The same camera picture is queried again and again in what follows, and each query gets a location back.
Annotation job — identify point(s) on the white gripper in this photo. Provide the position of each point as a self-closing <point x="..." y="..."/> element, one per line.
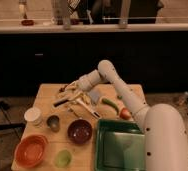
<point x="70" y="88"/>

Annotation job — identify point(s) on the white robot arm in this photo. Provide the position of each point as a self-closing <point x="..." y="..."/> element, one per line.
<point x="166" y="142"/>

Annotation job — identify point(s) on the orange bowl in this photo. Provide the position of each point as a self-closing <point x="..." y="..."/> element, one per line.
<point x="30" y="151"/>

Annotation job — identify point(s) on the wooden spoon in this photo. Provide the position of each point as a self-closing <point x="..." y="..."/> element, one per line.
<point x="72" y="111"/>

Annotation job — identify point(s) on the yellow corn cob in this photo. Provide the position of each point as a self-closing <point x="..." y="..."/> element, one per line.
<point x="86" y="99"/>

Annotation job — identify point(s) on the gray cloth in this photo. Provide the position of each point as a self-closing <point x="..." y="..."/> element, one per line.
<point x="95" y="96"/>

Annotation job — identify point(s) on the metal cup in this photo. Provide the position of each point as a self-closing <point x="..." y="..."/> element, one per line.
<point x="53" y="123"/>

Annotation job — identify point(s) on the white cup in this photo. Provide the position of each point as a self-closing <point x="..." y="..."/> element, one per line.
<point x="33" y="115"/>

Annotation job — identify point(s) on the green plastic tray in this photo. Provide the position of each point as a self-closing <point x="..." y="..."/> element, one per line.
<point x="119" y="146"/>

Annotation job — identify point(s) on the red dish on counter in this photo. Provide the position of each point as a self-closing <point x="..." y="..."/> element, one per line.
<point x="27" y="22"/>

